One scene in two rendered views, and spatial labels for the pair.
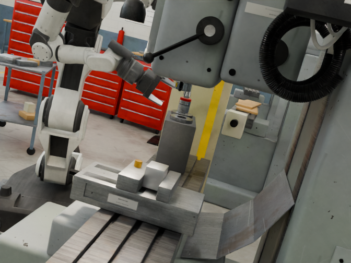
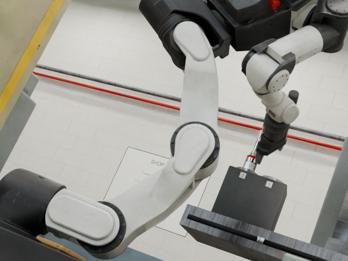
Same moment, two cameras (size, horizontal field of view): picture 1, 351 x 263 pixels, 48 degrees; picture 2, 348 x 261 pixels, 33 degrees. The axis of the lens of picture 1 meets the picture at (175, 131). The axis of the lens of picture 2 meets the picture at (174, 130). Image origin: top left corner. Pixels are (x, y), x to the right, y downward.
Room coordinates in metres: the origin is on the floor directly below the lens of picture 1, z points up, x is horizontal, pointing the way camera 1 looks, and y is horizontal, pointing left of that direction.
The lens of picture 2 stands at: (1.18, 2.09, 0.50)
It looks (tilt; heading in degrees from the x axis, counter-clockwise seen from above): 18 degrees up; 290
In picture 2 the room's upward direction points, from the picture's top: 24 degrees clockwise
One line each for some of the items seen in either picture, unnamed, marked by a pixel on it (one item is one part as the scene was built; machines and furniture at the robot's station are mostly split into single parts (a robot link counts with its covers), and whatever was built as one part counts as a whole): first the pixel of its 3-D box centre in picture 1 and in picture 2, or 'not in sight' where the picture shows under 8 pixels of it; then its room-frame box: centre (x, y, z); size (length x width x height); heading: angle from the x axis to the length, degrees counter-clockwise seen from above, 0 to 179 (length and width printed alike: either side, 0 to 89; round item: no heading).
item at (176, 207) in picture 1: (141, 189); not in sight; (1.05, 0.05, 0.99); 0.35 x 0.15 x 0.11; 82
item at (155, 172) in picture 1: (155, 175); not in sight; (1.04, 0.02, 1.04); 0.06 x 0.05 x 0.06; 172
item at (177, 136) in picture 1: (176, 138); (250, 201); (1.54, -0.01, 1.04); 0.22 x 0.12 x 0.20; 1
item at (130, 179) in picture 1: (135, 175); not in sight; (1.05, 0.08, 1.03); 0.15 x 0.06 x 0.04; 172
